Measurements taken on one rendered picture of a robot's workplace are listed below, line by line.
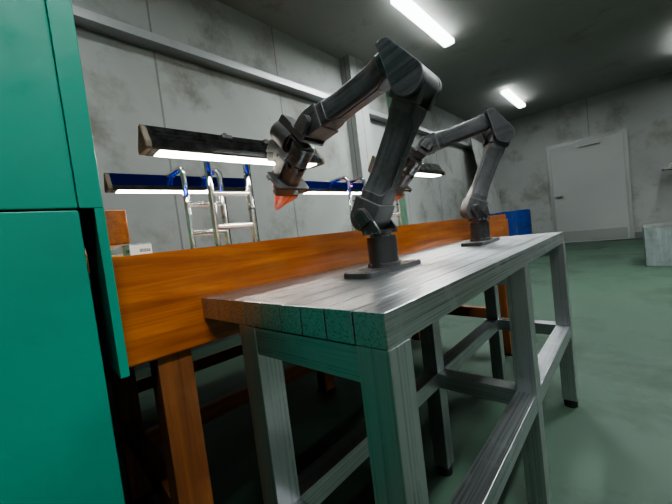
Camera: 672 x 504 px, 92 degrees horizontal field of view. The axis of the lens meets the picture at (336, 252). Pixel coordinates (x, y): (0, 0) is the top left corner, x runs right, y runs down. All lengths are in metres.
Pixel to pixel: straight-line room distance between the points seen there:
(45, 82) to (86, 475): 0.56
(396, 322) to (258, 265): 0.43
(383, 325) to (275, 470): 0.36
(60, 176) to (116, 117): 2.29
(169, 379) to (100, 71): 2.55
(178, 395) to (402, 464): 0.44
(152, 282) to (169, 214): 2.17
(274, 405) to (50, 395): 0.30
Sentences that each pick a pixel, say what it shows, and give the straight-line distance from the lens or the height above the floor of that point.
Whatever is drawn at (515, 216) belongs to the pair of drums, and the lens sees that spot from 6.11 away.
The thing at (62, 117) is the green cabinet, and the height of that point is 0.97.
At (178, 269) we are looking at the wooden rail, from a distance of 0.66.
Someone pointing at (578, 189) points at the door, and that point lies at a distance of 8.74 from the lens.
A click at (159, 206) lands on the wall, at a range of 2.79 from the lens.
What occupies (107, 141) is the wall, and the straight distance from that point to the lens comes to 2.81.
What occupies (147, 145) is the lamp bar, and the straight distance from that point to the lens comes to 1.00.
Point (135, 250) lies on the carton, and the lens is 0.67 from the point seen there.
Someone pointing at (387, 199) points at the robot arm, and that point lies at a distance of 0.67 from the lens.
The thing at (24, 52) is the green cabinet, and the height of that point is 1.05.
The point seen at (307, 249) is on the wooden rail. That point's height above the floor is 0.73.
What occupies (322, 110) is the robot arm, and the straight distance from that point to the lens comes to 0.77.
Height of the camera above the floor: 0.75
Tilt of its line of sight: 3 degrees down
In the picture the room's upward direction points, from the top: 7 degrees counter-clockwise
